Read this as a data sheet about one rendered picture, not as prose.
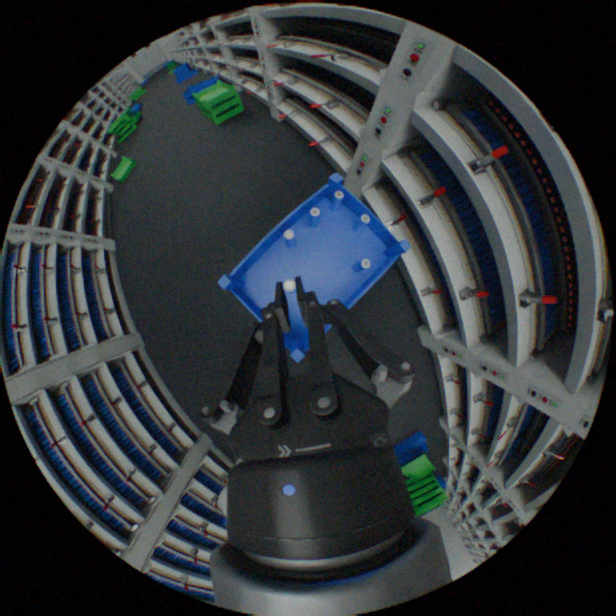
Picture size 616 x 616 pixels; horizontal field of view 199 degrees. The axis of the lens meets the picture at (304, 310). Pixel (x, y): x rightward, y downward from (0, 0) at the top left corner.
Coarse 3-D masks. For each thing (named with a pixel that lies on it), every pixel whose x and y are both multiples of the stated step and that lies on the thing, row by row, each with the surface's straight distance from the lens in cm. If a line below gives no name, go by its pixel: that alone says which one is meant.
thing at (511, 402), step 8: (504, 400) 70; (512, 400) 66; (520, 400) 61; (504, 408) 72; (512, 408) 70; (504, 416) 74; (512, 416) 75; (504, 424) 76; (536, 424) 95; (496, 432) 87; (496, 440) 89; (504, 440) 91; (528, 440) 107; (496, 448) 94; (488, 456) 107; (512, 456) 120; (496, 464) 115; (504, 464) 118; (488, 472) 115
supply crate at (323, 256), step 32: (320, 192) 37; (288, 224) 37; (320, 224) 39; (352, 224) 41; (256, 256) 37; (288, 256) 37; (320, 256) 37; (352, 256) 39; (384, 256) 41; (224, 288) 32; (256, 288) 38; (320, 288) 37; (352, 288) 38
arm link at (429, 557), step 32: (224, 544) 10; (384, 544) 7; (416, 544) 7; (224, 576) 7; (256, 576) 7; (288, 576) 6; (320, 576) 6; (352, 576) 6; (384, 576) 6; (416, 576) 7; (448, 576) 9; (256, 608) 7; (288, 608) 6; (320, 608) 6; (352, 608) 6
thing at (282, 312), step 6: (276, 282) 23; (276, 288) 21; (282, 288) 22; (276, 294) 19; (282, 294) 20; (276, 300) 18; (282, 300) 18; (276, 306) 17; (282, 306) 17; (276, 312) 17; (282, 312) 17; (288, 312) 21; (282, 318) 17; (288, 318) 19; (282, 324) 18; (288, 324) 18; (282, 330) 18; (288, 330) 18
